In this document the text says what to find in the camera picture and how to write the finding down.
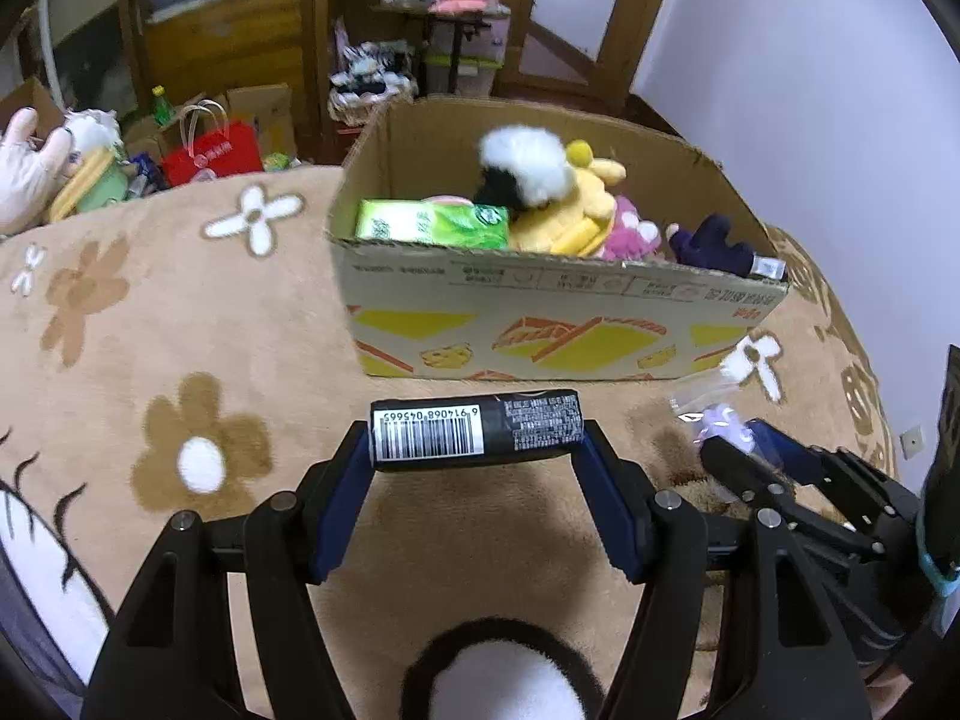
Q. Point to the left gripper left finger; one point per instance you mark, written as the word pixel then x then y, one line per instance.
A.
pixel 221 606

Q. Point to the basket of plush toys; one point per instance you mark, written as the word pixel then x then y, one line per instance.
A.
pixel 367 75

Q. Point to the purple white plush doll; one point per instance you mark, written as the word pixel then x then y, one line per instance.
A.
pixel 524 168

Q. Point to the green plastic bottle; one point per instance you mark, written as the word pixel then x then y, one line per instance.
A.
pixel 163 111

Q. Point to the black barcode box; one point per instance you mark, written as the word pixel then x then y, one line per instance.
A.
pixel 475 430

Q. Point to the open cardboard box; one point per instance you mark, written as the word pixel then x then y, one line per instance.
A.
pixel 449 313

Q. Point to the yellow dog plush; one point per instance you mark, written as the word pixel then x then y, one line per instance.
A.
pixel 578 224

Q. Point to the clear plastic storage bin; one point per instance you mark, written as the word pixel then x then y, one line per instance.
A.
pixel 482 54

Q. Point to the small black side table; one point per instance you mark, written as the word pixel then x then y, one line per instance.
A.
pixel 423 17

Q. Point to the clear plastic bag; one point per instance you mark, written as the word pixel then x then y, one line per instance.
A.
pixel 702 402

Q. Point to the green tissue pack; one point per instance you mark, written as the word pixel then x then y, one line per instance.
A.
pixel 459 225

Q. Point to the white pink bunny plush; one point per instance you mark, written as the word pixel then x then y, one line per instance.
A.
pixel 29 176

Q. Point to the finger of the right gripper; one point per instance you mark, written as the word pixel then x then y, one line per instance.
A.
pixel 868 499
pixel 761 488

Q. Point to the red paper shopping bag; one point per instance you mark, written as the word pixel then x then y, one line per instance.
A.
pixel 212 146

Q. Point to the pink swirl roll plush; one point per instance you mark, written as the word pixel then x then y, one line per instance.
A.
pixel 446 199

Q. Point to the black white plush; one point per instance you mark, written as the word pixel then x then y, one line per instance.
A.
pixel 500 668

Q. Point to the brown cardboard box on floor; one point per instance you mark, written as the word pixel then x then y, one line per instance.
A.
pixel 32 93

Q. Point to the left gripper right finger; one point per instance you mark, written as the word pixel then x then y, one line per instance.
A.
pixel 732 621

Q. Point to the green yellow plush toy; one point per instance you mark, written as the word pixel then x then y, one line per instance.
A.
pixel 101 180

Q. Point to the beige flower blanket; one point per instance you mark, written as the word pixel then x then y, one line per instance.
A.
pixel 192 351

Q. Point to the wooden wardrobe cabinet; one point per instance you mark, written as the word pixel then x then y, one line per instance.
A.
pixel 269 61

